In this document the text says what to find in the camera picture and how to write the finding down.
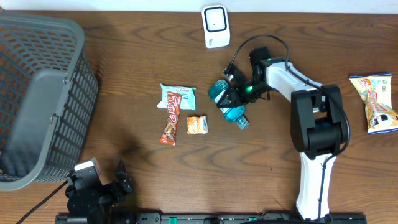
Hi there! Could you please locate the light teal wet wipes pack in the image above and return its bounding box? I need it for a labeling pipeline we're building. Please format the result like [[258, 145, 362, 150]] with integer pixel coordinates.
[[157, 83, 196, 110]]

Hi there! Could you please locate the grey plastic mesh basket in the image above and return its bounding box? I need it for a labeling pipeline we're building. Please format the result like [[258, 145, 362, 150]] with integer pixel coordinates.
[[1, 11, 99, 192]]

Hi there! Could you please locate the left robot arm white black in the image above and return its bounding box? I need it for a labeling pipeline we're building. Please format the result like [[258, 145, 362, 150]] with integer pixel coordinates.
[[65, 158, 136, 223]]

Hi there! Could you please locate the white barcode scanner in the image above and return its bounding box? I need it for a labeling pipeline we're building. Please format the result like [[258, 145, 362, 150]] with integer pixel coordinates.
[[201, 5, 231, 49]]

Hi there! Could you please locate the red-brown chocolate bar wrapper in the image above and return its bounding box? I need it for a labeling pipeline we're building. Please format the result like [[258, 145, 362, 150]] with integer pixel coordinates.
[[159, 91, 182, 146]]

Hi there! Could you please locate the yellow snack bag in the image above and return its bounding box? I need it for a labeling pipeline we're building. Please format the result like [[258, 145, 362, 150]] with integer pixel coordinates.
[[349, 73, 397, 135]]

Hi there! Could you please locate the small orange snack pack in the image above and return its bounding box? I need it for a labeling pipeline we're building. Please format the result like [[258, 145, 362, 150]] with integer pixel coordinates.
[[187, 116, 208, 135]]

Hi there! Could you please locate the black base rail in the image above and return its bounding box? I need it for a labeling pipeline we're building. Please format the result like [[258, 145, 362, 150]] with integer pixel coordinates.
[[55, 212, 368, 224]]

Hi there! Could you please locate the black cable right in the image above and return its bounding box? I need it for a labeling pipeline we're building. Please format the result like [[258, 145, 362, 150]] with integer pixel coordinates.
[[223, 34, 351, 218]]

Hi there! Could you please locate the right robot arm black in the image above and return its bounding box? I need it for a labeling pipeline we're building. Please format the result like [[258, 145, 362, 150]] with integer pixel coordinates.
[[216, 47, 350, 221]]

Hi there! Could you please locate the teal Listerine mouthwash bottle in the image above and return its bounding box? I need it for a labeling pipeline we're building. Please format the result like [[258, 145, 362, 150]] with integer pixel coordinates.
[[208, 80, 249, 129]]

